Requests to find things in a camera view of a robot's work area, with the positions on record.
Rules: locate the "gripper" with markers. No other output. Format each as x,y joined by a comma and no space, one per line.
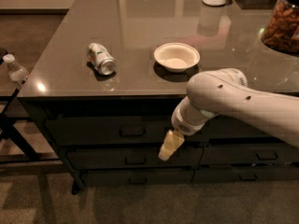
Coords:
183,124

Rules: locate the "dark drawer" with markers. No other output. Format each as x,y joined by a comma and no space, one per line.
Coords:
249,154
116,130
264,173
137,177
225,127
132,157

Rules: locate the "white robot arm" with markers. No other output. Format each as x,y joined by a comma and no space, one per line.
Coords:
226,92

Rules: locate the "white paper bowl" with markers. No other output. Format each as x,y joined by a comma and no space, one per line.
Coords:
176,57

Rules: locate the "dark cabinet counter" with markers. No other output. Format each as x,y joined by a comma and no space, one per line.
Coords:
104,90

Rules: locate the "silver green soda can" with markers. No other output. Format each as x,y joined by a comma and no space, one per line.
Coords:
101,60

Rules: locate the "dark side table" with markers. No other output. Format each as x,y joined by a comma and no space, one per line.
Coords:
8,131

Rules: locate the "jar of nuts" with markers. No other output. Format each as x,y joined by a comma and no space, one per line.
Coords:
282,32

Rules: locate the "clear plastic water bottle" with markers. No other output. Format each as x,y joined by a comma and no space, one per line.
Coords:
17,73

